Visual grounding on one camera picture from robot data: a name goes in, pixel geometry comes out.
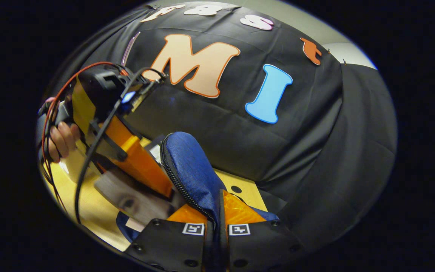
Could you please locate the red braided cable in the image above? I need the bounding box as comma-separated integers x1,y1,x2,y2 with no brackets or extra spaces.
42,62,128,197

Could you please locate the blue schoolbag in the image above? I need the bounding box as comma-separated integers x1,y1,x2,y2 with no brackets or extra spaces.
116,131,278,242

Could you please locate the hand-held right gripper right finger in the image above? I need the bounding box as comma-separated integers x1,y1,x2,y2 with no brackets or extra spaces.
217,189,305,272

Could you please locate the black backdrop cloth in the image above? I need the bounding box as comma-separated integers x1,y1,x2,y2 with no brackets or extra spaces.
46,2,398,246

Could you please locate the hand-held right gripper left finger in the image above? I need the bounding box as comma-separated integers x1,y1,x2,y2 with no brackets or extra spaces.
125,204,216,272

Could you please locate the black cable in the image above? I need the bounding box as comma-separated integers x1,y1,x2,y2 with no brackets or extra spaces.
75,67,166,223

